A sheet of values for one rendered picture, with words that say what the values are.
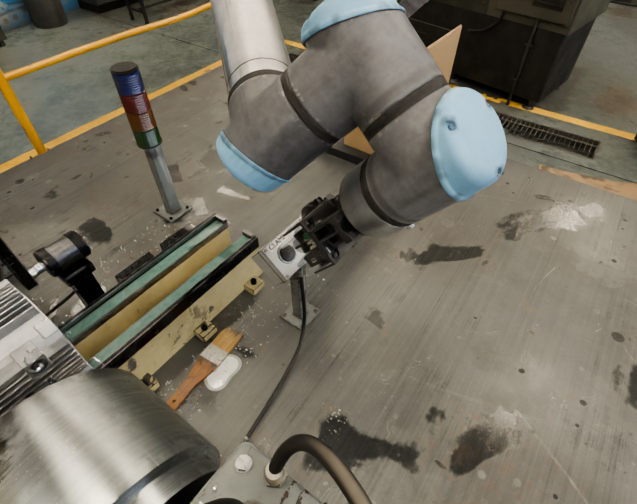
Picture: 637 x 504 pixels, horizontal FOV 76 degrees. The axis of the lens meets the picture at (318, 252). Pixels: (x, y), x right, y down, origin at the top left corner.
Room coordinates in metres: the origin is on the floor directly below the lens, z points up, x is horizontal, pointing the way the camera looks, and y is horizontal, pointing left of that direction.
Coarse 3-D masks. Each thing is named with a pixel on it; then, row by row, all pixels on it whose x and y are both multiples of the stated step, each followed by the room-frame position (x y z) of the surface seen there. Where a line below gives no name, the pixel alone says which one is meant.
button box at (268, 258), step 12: (300, 216) 0.56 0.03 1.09; (288, 228) 0.53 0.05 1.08; (276, 240) 0.50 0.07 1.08; (288, 240) 0.51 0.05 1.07; (264, 252) 0.47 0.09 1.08; (276, 252) 0.48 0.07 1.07; (300, 252) 0.50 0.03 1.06; (264, 264) 0.47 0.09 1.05; (276, 264) 0.46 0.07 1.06; (288, 264) 0.47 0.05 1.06; (276, 276) 0.46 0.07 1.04; (288, 276) 0.45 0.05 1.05
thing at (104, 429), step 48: (96, 384) 0.21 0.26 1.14; (144, 384) 0.24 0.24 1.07; (0, 432) 0.15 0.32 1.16; (48, 432) 0.15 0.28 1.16; (96, 432) 0.15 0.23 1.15; (144, 432) 0.16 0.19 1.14; (192, 432) 0.17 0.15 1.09; (0, 480) 0.10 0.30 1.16; (48, 480) 0.10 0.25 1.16; (96, 480) 0.10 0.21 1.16; (144, 480) 0.11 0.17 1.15; (192, 480) 0.11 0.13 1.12
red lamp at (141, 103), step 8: (120, 96) 0.88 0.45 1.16; (128, 96) 0.87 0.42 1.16; (136, 96) 0.88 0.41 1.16; (144, 96) 0.90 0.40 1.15; (128, 104) 0.88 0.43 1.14; (136, 104) 0.88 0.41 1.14; (144, 104) 0.89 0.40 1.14; (128, 112) 0.88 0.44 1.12; (136, 112) 0.88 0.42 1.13; (144, 112) 0.89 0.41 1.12
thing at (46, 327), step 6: (0, 282) 0.40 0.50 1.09; (6, 282) 0.40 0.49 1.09; (48, 318) 0.33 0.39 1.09; (36, 324) 0.32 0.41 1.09; (42, 324) 0.32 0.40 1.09; (48, 324) 0.33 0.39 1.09; (54, 324) 0.33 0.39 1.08; (36, 330) 0.32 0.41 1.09; (42, 330) 0.32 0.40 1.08; (48, 330) 0.32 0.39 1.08; (54, 330) 0.32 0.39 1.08; (42, 336) 0.31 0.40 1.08; (48, 336) 0.31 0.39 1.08; (90, 366) 0.33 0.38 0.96
